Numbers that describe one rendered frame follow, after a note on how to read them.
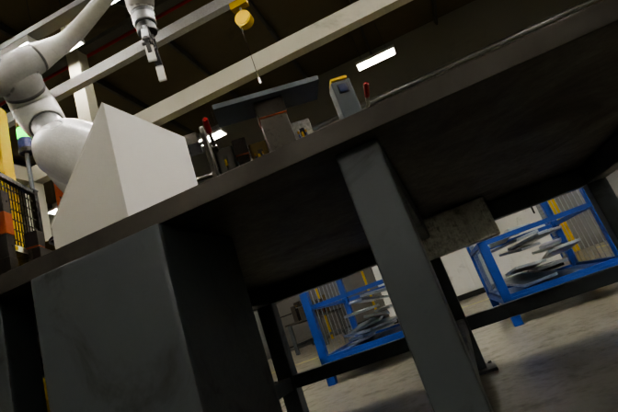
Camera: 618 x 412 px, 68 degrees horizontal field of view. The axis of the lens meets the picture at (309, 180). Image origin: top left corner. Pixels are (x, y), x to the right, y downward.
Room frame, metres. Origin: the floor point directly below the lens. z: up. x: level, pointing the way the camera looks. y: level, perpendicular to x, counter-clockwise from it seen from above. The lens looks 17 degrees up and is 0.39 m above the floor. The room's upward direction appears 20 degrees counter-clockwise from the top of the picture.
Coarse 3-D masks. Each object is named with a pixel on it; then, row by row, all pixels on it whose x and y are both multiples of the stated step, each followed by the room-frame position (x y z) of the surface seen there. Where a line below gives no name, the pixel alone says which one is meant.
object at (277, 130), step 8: (280, 96) 1.40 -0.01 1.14; (256, 104) 1.39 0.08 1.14; (264, 104) 1.39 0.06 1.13; (272, 104) 1.40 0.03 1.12; (280, 104) 1.40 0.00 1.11; (256, 112) 1.40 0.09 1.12; (264, 112) 1.39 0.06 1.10; (272, 112) 1.39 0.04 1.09; (280, 112) 1.40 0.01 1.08; (264, 120) 1.39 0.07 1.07; (272, 120) 1.40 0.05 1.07; (280, 120) 1.40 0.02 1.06; (288, 120) 1.40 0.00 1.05; (264, 128) 1.39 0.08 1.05; (272, 128) 1.40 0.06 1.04; (280, 128) 1.40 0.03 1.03; (288, 128) 1.40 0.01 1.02; (264, 136) 1.45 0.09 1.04; (272, 136) 1.39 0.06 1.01; (280, 136) 1.40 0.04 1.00; (288, 136) 1.40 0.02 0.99; (272, 144) 1.39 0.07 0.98; (280, 144) 1.40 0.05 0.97
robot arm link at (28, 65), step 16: (16, 48) 1.21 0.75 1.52; (32, 48) 1.22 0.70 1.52; (0, 64) 1.17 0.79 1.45; (16, 64) 1.19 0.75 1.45; (32, 64) 1.23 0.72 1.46; (0, 80) 1.18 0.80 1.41; (16, 80) 1.21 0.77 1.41; (32, 80) 1.25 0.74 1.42; (0, 96) 1.22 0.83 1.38; (16, 96) 1.25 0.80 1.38; (32, 96) 1.28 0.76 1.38
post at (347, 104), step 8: (344, 80) 1.43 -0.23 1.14; (336, 88) 1.43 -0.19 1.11; (352, 88) 1.44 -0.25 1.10; (336, 96) 1.43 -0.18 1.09; (344, 96) 1.43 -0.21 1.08; (352, 96) 1.44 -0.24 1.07; (336, 104) 1.46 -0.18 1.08; (344, 104) 1.43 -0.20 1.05; (352, 104) 1.43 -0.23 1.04; (344, 112) 1.43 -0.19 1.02; (352, 112) 1.43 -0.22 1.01
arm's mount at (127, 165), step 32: (96, 128) 0.82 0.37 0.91; (128, 128) 0.87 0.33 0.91; (160, 128) 0.98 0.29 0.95; (96, 160) 0.83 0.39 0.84; (128, 160) 0.85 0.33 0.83; (160, 160) 0.95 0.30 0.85; (64, 192) 0.85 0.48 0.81; (96, 192) 0.83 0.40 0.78; (128, 192) 0.83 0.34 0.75; (160, 192) 0.92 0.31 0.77; (64, 224) 0.86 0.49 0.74; (96, 224) 0.83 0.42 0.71
